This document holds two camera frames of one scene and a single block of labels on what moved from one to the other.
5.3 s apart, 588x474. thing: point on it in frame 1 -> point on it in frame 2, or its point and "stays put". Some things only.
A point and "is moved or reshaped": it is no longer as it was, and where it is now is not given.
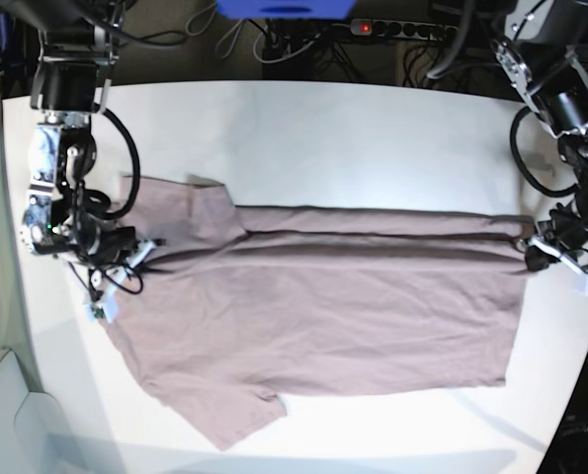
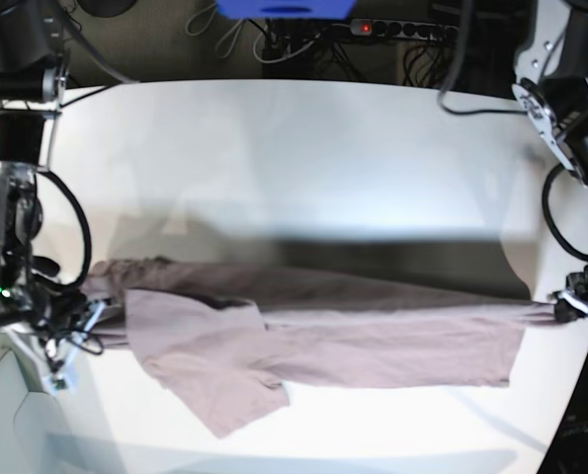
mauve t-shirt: (228, 307) is moved or reshaped
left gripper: (112, 254) -> (62, 319)
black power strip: (405, 29) stays put
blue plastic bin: (285, 9) stays put
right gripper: (568, 236) -> (587, 293)
